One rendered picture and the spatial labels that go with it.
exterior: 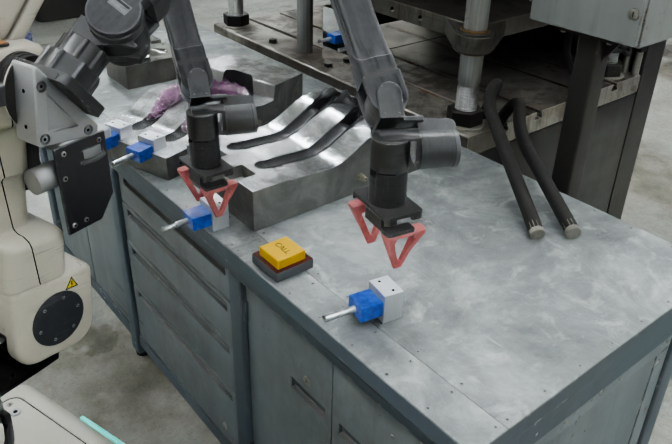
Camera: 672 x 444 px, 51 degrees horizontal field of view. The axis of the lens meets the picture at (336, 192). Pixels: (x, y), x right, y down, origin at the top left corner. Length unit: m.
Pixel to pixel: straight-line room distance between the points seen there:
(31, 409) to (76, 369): 0.52
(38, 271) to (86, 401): 1.01
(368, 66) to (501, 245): 0.52
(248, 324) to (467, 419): 0.65
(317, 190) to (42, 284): 0.55
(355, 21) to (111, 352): 1.59
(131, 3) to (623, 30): 1.11
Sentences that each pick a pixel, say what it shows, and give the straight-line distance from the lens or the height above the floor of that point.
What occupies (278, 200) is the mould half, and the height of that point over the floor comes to 0.85.
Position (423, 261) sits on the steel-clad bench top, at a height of 0.80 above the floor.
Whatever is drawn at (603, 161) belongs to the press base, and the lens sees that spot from 2.54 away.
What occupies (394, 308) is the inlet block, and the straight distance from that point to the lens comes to 1.15.
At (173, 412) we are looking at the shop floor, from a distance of 2.16.
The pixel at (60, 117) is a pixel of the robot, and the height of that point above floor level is 1.15.
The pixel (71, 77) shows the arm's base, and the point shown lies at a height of 1.21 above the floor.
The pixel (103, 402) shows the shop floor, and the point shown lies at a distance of 2.23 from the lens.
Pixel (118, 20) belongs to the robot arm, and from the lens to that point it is 1.04.
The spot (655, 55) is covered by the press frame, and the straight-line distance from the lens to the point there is 2.57.
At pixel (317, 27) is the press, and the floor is 0.78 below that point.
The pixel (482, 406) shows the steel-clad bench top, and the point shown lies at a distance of 1.05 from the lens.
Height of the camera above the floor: 1.54
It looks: 29 degrees down
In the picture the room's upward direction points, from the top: 2 degrees clockwise
